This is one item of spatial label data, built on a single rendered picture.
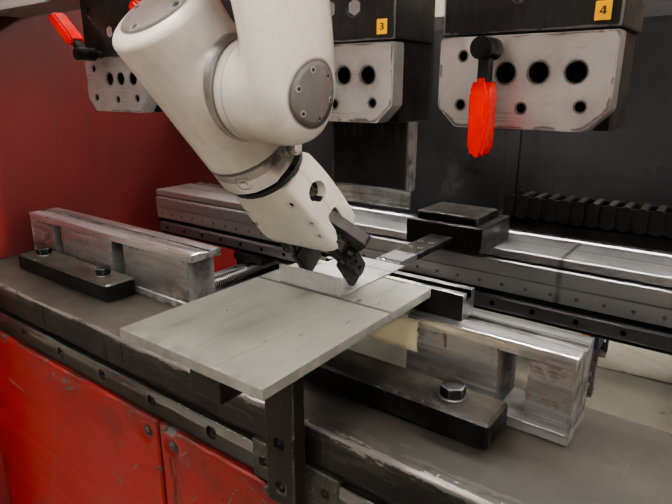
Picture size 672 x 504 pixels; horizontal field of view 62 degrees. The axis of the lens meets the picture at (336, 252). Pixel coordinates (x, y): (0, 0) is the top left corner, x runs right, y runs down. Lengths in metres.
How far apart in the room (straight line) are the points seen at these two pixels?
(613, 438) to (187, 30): 0.53
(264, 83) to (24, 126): 0.98
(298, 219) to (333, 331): 0.11
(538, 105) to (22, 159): 1.05
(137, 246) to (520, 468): 0.67
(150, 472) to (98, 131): 0.79
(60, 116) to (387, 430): 1.00
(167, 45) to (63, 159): 0.96
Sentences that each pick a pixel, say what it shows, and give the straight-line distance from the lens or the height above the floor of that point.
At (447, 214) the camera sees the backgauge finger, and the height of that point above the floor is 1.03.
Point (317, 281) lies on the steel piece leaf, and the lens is 0.59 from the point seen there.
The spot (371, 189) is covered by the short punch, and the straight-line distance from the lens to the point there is 0.65.
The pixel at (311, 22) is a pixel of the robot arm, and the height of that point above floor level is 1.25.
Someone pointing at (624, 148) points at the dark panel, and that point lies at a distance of 1.06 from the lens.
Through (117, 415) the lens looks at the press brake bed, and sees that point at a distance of 0.93.
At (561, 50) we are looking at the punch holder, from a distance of 0.51.
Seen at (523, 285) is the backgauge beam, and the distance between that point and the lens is 0.85.
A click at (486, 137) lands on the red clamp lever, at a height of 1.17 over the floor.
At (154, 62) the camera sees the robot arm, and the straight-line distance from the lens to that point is 0.42.
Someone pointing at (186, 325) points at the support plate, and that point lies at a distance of 0.53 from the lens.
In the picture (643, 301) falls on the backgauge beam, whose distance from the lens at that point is 0.81.
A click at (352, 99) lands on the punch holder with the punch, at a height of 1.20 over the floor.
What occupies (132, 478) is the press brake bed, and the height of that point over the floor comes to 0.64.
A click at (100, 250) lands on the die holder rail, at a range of 1.07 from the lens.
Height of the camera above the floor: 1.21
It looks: 17 degrees down
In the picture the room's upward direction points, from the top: straight up
